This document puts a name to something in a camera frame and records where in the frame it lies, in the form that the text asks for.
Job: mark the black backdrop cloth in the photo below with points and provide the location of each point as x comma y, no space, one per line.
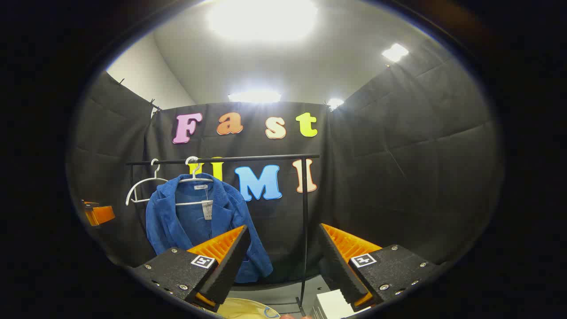
398,177

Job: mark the large ceiling light panel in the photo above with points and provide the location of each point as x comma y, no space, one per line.
261,17

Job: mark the black metal clothes rack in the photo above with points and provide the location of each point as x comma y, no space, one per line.
266,157

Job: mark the white box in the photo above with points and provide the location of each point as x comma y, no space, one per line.
332,308

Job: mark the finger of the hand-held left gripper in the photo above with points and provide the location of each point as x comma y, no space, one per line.
102,215

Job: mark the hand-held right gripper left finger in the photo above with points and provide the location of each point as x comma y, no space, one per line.
230,266

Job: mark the white plastic clothes hanger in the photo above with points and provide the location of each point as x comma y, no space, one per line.
190,203
156,173

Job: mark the cream laundry hamper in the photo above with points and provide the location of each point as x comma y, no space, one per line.
243,310

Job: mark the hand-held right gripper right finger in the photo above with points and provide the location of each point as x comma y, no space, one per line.
339,266

